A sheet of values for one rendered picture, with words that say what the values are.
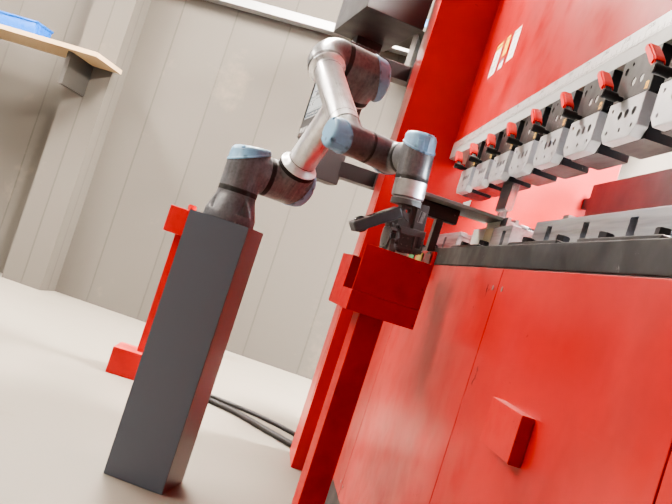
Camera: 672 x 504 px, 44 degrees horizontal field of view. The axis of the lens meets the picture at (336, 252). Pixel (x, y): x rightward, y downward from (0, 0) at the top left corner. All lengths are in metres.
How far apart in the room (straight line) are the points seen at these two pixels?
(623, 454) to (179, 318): 1.62
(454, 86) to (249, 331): 3.04
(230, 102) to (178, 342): 3.79
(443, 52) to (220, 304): 1.40
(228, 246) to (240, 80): 3.76
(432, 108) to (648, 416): 2.36
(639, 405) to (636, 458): 0.06
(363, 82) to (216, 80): 3.87
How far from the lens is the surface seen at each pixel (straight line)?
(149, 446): 2.40
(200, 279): 2.33
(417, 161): 1.84
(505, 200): 2.26
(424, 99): 3.15
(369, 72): 2.23
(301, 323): 5.68
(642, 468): 0.89
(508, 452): 1.18
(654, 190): 2.74
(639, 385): 0.93
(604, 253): 1.13
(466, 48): 3.23
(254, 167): 2.37
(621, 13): 1.83
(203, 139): 5.97
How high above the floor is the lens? 0.72
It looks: 2 degrees up
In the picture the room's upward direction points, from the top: 18 degrees clockwise
